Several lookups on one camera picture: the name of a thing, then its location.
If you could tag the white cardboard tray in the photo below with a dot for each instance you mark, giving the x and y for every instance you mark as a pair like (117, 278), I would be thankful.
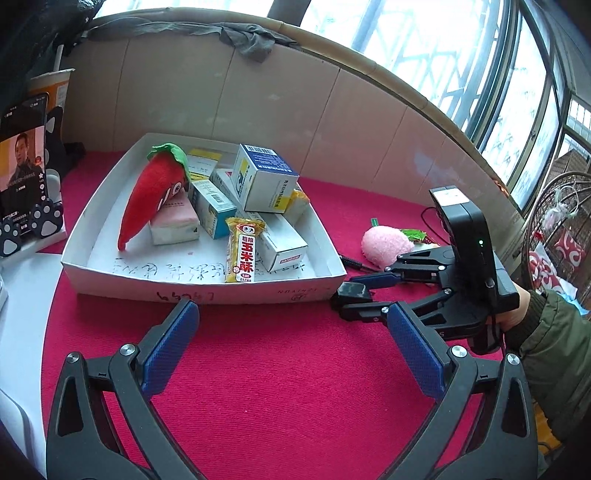
(106, 258)

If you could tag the red printed cloth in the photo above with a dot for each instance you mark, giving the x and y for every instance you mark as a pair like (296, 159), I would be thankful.
(563, 247)

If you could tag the black pen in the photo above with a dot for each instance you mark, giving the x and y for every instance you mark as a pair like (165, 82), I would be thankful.
(355, 264)

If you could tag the smartphone on paw stand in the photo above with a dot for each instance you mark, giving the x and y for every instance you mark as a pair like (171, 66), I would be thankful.
(46, 217)

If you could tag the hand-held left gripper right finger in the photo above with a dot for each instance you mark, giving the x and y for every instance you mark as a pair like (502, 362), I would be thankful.
(415, 355)

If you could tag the small black plug adapter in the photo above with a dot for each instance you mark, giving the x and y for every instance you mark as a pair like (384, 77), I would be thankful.
(353, 293)

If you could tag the grey cloth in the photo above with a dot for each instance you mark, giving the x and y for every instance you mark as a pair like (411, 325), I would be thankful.
(251, 41)

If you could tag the window with metal grille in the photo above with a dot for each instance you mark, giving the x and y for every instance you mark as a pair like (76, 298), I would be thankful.
(438, 46)

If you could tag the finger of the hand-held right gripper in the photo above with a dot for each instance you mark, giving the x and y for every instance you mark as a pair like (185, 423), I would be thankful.
(383, 278)
(360, 311)

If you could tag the white straw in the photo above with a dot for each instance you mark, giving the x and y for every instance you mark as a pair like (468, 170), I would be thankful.
(57, 57)

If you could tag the pink plush toy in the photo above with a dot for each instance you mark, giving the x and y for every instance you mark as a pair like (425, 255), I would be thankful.
(383, 247)

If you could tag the small blue white medicine box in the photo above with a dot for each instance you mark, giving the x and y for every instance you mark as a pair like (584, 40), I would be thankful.
(210, 207)

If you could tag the red chili plush toy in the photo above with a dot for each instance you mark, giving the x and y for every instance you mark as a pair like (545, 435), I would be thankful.
(147, 194)

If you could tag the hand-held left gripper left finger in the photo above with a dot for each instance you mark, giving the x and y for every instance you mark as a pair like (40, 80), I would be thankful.
(171, 346)

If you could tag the long white box red label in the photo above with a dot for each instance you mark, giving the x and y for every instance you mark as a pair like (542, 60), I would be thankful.
(281, 244)

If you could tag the person's right hand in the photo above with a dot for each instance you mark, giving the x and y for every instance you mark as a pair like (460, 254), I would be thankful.
(515, 314)

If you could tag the yellow and white box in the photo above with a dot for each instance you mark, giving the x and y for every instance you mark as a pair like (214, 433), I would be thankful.
(203, 161)

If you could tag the large blue white box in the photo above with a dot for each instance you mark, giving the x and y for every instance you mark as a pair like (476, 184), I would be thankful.
(265, 189)

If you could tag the black plastic bag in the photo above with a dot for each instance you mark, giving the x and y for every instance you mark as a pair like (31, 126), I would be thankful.
(27, 37)

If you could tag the green snack packet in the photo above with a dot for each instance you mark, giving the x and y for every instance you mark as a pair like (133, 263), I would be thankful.
(413, 235)

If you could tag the yellow red snack bar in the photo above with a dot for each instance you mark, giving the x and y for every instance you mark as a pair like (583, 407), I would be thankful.
(242, 251)

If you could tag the person's right forearm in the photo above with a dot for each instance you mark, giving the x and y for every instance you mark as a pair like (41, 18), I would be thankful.
(554, 350)

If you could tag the orange drink cup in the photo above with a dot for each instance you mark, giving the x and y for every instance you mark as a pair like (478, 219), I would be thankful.
(57, 92)

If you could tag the pink box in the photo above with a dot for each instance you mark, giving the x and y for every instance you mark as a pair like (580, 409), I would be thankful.
(173, 221)

